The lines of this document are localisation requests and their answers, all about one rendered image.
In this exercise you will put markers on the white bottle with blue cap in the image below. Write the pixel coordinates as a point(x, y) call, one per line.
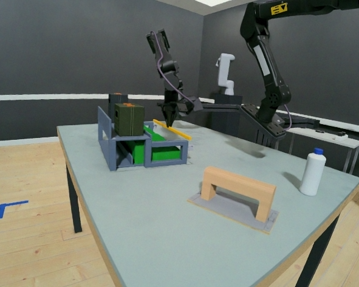
point(312, 173)

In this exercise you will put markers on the sanding float with tan handle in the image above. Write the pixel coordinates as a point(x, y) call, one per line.
point(258, 217)

